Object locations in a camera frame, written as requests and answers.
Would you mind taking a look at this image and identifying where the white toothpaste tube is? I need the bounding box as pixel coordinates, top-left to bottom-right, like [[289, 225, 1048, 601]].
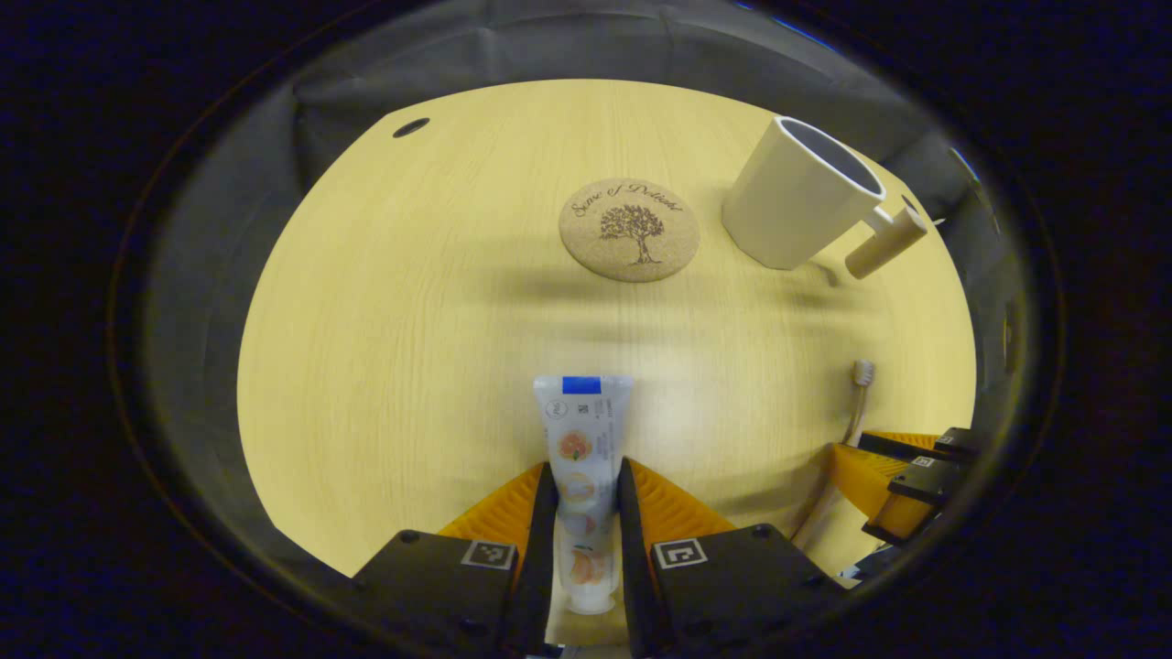
[[534, 375, 635, 616]]

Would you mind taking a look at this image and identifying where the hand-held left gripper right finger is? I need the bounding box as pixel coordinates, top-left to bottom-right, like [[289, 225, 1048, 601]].
[[615, 458, 848, 658]]

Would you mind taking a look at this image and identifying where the white cup with wooden handle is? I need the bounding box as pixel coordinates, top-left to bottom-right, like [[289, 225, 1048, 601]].
[[721, 115, 928, 281]]

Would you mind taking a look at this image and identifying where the round cork coaster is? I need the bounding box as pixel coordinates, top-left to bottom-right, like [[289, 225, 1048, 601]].
[[559, 178, 701, 284]]

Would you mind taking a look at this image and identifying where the light wooden desktop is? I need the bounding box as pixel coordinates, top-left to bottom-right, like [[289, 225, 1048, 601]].
[[236, 79, 977, 646]]

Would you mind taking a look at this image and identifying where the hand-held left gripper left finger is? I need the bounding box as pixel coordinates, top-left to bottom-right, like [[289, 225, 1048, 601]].
[[353, 460, 559, 658]]

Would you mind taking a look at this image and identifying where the beige toothbrush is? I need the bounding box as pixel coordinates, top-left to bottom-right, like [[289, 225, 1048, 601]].
[[792, 360, 876, 550]]

